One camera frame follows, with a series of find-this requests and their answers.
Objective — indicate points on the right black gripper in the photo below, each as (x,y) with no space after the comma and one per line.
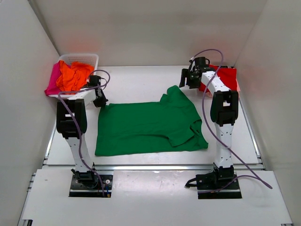
(186,74)

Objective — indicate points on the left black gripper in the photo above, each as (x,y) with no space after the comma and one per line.
(102,102)

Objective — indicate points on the green t shirt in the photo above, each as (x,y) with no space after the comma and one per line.
(170,125)

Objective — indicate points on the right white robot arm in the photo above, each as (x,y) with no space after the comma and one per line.
(223,112)

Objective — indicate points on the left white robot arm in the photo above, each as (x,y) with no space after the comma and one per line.
(71,122)

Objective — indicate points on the pink folded t shirt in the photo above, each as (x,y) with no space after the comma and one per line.
(208,94)

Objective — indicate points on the orange t shirt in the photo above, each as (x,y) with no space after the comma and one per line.
(73,77)

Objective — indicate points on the red folded t shirt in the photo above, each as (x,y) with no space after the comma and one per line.
(227,75)

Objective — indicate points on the white plastic basket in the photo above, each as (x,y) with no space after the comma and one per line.
(90,59)

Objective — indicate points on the magenta t shirt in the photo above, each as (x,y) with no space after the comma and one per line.
(52,88)

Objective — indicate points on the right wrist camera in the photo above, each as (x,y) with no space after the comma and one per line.
(192,66)

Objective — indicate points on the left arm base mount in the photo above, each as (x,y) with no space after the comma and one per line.
(87,184)

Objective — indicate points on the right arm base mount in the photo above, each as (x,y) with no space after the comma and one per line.
(219,183)

